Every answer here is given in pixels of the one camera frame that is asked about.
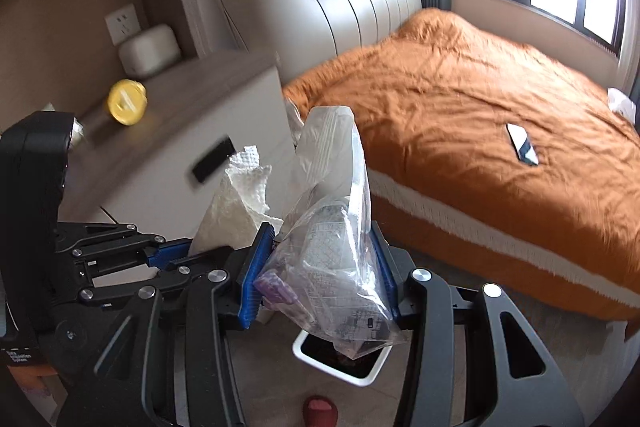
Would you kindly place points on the black smartphone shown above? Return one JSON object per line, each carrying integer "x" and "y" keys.
{"x": 522, "y": 144}

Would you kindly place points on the clear zip bag with papers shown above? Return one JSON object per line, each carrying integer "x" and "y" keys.
{"x": 325, "y": 247}

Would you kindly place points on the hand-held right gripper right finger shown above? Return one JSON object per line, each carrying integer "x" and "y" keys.
{"x": 384, "y": 274}

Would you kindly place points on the white wall socket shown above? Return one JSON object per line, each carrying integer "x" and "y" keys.
{"x": 122, "y": 24}

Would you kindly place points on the clear bottle orange yellow label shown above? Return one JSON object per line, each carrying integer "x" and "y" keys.
{"x": 127, "y": 103}

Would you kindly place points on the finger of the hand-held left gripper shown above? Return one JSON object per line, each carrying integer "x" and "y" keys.
{"x": 170, "y": 253}
{"x": 200, "y": 263}

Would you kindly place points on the bed with orange blanket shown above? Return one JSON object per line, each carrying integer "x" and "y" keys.
{"x": 465, "y": 97}

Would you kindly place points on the white rounded box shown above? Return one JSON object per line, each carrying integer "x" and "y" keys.
{"x": 149, "y": 51}

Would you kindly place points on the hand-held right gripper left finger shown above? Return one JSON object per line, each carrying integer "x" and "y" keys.
{"x": 254, "y": 279}

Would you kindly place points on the red slipper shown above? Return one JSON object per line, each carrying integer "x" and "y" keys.
{"x": 321, "y": 413}

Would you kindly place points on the white paper towel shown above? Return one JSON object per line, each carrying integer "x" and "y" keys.
{"x": 232, "y": 207}

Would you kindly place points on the white crumpled tissue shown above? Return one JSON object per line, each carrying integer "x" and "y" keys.
{"x": 621, "y": 106}

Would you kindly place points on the clear plastic bag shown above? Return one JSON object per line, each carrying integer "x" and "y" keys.
{"x": 78, "y": 131}

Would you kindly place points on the white trash bin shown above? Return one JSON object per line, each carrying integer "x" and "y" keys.
{"x": 305, "y": 342}

